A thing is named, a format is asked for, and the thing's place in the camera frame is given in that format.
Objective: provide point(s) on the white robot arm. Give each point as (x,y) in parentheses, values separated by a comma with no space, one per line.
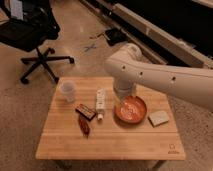
(194,85)

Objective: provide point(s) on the dark rectangular box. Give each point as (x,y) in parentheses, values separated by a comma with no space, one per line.
(85,111)

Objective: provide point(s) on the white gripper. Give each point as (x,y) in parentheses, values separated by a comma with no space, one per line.
(123,89)

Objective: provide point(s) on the orange bowl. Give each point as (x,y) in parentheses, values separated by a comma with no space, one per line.
(132,110)

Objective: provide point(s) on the white tube with cap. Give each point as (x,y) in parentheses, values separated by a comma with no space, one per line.
(100,103)

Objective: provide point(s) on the beige sponge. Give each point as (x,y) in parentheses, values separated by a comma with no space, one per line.
(158,118)

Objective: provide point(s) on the black bag on floor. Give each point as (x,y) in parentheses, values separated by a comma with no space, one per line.
(115,36)

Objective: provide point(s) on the clear plastic cup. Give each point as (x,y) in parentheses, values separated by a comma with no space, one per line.
(68,90)

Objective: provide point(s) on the wooden table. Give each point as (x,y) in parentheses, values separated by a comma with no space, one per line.
(110,139)

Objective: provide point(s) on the black office chair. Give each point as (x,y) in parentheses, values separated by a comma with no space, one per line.
(29,34)

